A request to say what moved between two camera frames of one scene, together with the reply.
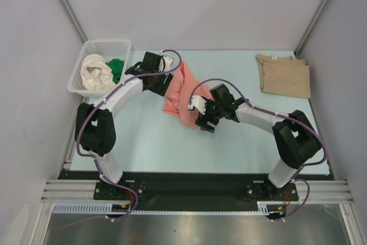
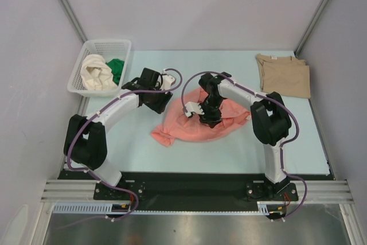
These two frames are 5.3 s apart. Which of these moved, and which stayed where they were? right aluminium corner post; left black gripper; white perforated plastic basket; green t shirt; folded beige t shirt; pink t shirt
Moved: left black gripper; pink t shirt
Stayed: white perforated plastic basket; green t shirt; folded beige t shirt; right aluminium corner post
